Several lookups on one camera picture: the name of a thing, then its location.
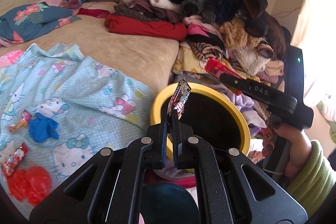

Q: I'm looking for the light blue Hello Kitty sheet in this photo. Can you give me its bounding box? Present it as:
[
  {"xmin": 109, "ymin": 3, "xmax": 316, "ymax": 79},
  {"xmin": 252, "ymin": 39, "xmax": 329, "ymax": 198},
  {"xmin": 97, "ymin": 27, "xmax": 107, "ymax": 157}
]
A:
[{"xmin": 1, "ymin": 44, "xmax": 154, "ymax": 218}]

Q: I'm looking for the person's right hand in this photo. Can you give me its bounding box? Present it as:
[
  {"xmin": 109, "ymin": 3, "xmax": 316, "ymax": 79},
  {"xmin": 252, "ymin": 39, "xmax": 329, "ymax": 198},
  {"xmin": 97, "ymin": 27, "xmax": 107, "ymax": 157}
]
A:
[{"xmin": 262, "ymin": 115, "xmax": 313, "ymax": 184}]

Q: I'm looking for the lavender knit sweater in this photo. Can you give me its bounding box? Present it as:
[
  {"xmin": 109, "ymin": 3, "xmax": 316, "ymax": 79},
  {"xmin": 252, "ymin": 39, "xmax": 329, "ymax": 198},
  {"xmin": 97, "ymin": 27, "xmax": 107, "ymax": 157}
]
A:
[{"xmin": 226, "ymin": 90, "xmax": 266, "ymax": 136}]

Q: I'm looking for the green sleeved right forearm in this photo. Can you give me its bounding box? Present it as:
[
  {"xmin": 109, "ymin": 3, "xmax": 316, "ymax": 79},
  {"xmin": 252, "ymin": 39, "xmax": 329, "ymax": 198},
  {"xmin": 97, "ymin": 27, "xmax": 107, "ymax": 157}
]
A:
[{"xmin": 286, "ymin": 140, "xmax": 335, "ymax": 217}]

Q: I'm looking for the red white candy wrapper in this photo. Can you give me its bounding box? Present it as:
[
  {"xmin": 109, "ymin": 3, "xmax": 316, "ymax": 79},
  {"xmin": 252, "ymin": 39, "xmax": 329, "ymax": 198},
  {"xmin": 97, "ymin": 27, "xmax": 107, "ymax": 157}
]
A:
[{"xmin": 1, "ymin": 142, "xmax": 29, "ymax": 177}]

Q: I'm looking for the blue crumpled cloth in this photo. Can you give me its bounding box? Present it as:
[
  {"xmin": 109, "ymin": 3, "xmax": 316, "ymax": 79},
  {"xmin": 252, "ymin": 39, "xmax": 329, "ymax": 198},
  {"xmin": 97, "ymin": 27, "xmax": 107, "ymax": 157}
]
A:
[{"xmin": 29, "ymin": 113, "xmax": 59, "ymax": 143}]

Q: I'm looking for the mustard fuzzy garment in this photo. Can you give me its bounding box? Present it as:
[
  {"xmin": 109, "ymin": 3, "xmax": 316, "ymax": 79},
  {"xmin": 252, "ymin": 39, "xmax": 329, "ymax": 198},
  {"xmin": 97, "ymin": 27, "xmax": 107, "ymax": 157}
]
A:
[{"xmin": 219, "ymin": 17, "xmax": 262, "ymax": 50}]

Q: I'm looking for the yellow cartoon blanket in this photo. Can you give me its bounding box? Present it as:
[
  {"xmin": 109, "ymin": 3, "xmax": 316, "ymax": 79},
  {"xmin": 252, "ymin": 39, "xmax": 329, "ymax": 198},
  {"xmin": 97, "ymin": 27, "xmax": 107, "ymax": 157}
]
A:
[{"xmin": 171, "ymin": 41, "xmax": 237, "ymax": 75}]

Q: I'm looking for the yellow rimmed black trash bin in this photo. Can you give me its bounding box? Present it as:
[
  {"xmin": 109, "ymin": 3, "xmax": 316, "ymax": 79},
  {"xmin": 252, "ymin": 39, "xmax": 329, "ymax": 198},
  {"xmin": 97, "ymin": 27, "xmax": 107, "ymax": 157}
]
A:
[{"xmin": 149, "ymin": 82, "xmax": 251, "ymax": 173}]

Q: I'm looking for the red wrapper packet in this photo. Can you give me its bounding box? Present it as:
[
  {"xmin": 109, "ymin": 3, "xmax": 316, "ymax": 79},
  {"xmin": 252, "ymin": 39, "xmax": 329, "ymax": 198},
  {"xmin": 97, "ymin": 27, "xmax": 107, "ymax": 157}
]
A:
[{"xmin": 205, "ymin": 58, "xmax": 243, "ymax": 95}]

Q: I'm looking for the beige bed cover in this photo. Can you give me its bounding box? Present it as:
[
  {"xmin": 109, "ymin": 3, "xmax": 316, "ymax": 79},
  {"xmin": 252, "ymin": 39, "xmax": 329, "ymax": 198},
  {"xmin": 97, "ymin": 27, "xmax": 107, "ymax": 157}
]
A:
[{"xmin": 1, "ymin": 11, "xmax": 178, "ymax": 93}]

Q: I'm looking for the pink cartoon blanket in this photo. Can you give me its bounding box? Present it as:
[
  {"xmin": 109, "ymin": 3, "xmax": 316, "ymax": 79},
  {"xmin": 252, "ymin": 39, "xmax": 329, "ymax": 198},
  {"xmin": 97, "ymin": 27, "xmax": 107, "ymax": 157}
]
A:
[{"xmin": 0, "ymin": 50, "xmax": 24, "ymax": 68}]

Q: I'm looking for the tiger stripe garment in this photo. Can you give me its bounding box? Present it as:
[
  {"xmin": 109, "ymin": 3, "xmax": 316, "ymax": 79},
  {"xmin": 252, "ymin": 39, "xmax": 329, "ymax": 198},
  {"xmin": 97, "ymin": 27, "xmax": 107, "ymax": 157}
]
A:
[{"xmin": 187, "ymin": 40, "xmax": 226, "ymax": 61}]

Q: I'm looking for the blue floral quilt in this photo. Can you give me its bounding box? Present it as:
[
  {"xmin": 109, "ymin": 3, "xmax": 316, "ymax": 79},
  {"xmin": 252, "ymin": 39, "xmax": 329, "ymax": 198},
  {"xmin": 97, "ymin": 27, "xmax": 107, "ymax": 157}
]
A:
[{"xmin": 0, "ymin": 2, "xmax": 80, "ymax": 47}]

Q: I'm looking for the red folded garment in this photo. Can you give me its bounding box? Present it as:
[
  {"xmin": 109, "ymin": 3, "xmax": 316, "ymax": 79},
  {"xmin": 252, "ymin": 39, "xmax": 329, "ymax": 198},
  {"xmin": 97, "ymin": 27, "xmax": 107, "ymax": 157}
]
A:
[{"xmin": 104, "ymin": 14, "xmax": 187, "ymax": 41}]

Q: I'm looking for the brown red candy wrapper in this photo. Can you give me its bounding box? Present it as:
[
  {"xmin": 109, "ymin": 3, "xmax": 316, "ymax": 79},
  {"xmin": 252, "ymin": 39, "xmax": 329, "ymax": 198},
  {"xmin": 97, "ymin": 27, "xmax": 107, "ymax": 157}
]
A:
[{"xmin": 167, "ymin": 78, "xmax": 191, "ymax": 118}]

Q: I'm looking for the red plastic bag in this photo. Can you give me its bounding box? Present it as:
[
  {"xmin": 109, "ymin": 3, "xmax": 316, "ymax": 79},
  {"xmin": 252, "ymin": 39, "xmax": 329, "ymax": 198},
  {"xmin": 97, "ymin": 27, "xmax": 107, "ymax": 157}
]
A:
[{"xmin": 7, "ymin": 166, "xmax": 52, "ymax": 206}]

